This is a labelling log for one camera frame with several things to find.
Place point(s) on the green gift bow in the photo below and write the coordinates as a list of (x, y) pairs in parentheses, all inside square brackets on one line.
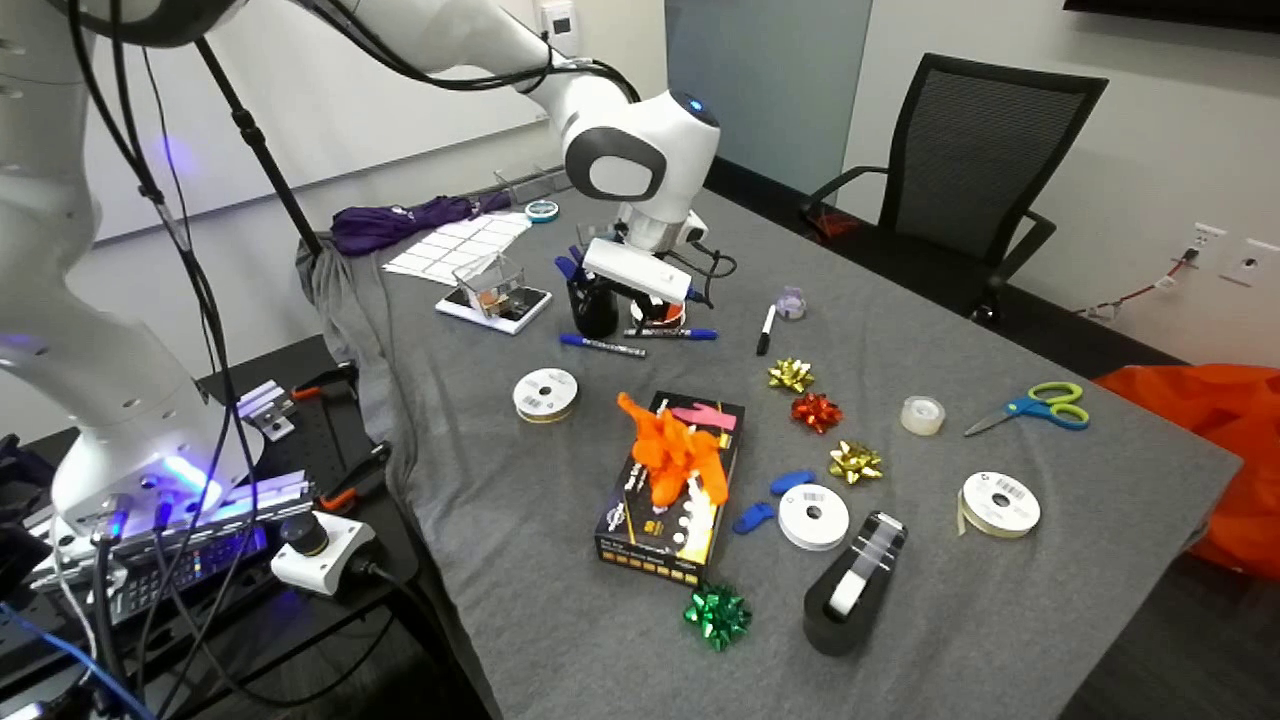
[(718, 616)]

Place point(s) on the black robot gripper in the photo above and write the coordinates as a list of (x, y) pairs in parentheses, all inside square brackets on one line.
[(656, 310)]

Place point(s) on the black mesh office chair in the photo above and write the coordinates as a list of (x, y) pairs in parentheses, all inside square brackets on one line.
[(986, 146)]

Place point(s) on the small white wall outlet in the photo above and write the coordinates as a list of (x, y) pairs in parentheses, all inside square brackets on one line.
[(1210, 242)]

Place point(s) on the large white wall plate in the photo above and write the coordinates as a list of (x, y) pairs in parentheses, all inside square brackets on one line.
[(1255, 262)]

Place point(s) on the large gold gift bow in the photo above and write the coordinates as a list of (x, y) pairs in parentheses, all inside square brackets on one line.
[(852, 463)]

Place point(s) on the white spool with cream ribbon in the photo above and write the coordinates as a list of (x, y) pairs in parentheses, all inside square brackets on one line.
[(1003, 505)]

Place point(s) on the black tape dispenser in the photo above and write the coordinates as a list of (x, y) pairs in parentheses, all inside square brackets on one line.
[(852, 586)]

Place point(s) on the white flat tray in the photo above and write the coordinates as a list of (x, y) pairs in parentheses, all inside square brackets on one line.
[(519, 313)]

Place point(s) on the small gold gift bow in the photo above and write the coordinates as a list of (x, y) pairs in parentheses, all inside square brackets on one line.
[(788, 374)]

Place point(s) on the gray tablecloth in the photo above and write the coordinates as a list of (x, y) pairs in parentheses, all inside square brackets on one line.
[(535, 532)]

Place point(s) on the blue pen with white barrel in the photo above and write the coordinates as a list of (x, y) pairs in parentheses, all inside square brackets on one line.
[(685, 335)]

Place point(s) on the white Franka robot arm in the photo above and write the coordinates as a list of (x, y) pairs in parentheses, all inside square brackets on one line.
[(627, 161)]

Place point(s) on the pink paper strip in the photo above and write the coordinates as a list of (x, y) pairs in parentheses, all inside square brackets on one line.
[(704, 418)]

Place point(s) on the clear plastic holder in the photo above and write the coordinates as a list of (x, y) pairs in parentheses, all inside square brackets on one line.
[(481, 288)]

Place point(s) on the blue plastic clip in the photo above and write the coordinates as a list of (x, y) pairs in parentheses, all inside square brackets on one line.
[(795, 483), (749, 518)]

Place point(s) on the white disc gold ribbon spool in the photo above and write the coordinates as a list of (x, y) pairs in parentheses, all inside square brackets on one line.
[(546, 393)]

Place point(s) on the blue and green scissors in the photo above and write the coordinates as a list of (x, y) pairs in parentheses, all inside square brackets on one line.
[(1053, 409)]

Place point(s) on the black pen cup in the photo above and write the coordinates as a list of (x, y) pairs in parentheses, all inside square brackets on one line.
[(593, 317)]

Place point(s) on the red gift bow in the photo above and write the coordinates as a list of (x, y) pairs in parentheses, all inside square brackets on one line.
[(819, 409)]

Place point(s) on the black camera tripod stand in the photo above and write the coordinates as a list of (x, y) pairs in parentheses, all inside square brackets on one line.
[(285, 202)]

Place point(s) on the black and white marker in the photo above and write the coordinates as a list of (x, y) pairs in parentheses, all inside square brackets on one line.
[(767, 328)]

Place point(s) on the white emergency stop box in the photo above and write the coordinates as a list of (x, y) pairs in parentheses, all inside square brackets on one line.
[(324, 552)]

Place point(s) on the silver metal bracket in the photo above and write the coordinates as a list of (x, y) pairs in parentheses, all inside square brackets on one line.
[(260, 405)]

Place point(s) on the blue marker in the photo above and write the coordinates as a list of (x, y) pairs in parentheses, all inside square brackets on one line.
[(568, 271)]

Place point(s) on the silver robot controller box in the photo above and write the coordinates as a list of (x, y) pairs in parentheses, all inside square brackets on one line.
[(200, 527)]

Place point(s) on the white wall whiteboard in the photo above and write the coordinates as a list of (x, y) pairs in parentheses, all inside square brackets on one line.
[(335, 121)]

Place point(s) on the black wall screen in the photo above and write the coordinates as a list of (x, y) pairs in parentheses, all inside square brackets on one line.
[(1173, 11)]

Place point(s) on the blue pen with silver tip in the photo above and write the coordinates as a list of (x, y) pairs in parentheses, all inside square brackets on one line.
[(593, 344)]

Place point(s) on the black cardboard box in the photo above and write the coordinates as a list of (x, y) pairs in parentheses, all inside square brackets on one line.
[(667, 539)]

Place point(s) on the orange plastic bag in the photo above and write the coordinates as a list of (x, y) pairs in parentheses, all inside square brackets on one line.
[(1226, 424)]

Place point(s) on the orange ribbon bow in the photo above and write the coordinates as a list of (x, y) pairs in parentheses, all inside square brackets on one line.
[(672, 454)]

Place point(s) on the small clear purple tape roll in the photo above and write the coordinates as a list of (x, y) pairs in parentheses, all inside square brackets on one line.
[(788, 304)]

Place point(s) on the white wall thermostat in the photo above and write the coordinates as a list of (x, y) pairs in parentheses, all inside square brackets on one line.
[(561, 17)]

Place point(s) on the purple ribbon bundle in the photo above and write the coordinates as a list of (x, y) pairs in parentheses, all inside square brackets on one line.
[(386, 225)]

